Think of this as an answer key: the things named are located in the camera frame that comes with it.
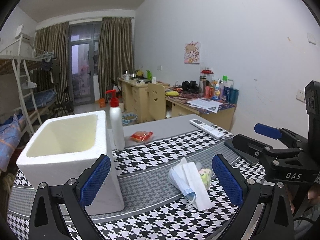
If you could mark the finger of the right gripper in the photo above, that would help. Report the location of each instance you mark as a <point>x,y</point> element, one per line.
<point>271,132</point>
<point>252,147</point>

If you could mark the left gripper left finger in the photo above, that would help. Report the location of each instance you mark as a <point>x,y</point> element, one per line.
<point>47,221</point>

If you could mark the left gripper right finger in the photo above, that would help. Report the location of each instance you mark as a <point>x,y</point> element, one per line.
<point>266,207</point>

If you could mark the floral tissue pack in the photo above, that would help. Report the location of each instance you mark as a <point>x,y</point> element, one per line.
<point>205,174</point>

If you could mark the white tissue paper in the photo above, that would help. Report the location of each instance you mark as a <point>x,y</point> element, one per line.
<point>188,171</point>

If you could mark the blue face mask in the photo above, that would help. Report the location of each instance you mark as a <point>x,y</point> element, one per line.
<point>185,190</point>

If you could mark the black smartphone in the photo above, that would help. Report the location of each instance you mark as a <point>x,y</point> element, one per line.
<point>246,157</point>

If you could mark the white remote control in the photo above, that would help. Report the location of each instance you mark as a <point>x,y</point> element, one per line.
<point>214,132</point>

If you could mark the papers on desk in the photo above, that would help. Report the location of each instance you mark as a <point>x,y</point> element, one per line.
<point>206,104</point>

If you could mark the white styrofoam box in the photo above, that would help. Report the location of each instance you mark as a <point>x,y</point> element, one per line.
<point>62,148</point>

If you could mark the houndstooth table mat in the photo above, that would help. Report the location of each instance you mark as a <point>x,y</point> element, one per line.
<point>155,209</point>

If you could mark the blue plaid quilt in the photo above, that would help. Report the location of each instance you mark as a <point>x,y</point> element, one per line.
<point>11,132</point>

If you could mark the black folding chair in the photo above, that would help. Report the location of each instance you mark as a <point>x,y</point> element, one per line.
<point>65,106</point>

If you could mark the white lotion pump bottle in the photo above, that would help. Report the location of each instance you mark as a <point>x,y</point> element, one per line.
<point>116,121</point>

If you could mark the red snack packet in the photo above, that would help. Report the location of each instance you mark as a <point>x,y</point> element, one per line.
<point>141,136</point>

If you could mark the wooden chair smiley back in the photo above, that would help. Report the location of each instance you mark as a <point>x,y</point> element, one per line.
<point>157,101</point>

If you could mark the blue waste bin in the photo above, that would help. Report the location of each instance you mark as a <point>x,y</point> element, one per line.
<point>129,119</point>

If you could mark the white metal bunk bed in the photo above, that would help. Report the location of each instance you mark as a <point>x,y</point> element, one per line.
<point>18,91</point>

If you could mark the wooden desk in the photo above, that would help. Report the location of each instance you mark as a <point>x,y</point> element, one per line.
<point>136,100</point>

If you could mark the brown curtain right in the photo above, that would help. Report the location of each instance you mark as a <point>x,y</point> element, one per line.
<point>115,51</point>

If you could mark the brown curtain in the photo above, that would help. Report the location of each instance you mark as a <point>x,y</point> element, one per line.
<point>51,45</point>
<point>115,51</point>

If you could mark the brown curtain left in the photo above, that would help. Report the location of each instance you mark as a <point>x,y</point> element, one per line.
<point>51,45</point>

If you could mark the glass balcony door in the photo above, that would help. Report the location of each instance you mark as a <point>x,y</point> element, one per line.
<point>83,48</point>

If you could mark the white air conditioner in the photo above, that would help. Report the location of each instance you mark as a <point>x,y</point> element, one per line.
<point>20,32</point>

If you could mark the wall power socket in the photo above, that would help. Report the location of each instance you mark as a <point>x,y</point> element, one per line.
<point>300,96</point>

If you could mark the anime girl wall poster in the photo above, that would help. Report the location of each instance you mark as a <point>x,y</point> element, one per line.
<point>192,52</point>

